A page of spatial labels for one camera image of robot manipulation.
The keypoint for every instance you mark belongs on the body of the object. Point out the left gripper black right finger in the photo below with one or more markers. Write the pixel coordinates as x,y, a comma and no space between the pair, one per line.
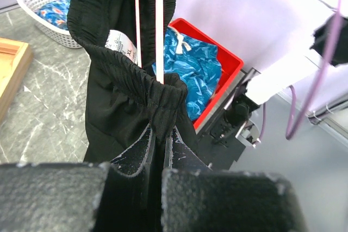
196,198

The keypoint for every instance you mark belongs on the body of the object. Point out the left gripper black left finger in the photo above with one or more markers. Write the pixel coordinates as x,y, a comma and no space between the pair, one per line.
110,196

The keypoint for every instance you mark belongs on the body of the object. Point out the black shorts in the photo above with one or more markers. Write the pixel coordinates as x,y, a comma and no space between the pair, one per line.
123,98

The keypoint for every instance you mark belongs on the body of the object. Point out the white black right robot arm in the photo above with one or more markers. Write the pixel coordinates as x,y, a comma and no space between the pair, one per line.
328,50

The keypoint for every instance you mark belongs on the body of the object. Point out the blue leaf-print shorts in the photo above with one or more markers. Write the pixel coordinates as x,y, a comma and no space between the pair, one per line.
196,64

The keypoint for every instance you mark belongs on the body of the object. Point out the blue floral shorts in basket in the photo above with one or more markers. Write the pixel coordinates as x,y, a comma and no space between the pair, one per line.
55,13

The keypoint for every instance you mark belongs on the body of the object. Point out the red plastic tray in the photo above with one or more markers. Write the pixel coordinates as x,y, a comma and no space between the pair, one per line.
231,65

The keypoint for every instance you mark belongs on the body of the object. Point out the wooden clothes rack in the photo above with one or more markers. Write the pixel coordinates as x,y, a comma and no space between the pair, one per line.
16,57

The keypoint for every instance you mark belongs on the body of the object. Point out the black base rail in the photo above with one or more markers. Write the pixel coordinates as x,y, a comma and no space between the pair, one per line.
219,139

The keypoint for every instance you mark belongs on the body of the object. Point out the aluminium frame rail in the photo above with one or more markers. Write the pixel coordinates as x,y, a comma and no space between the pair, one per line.
326,112

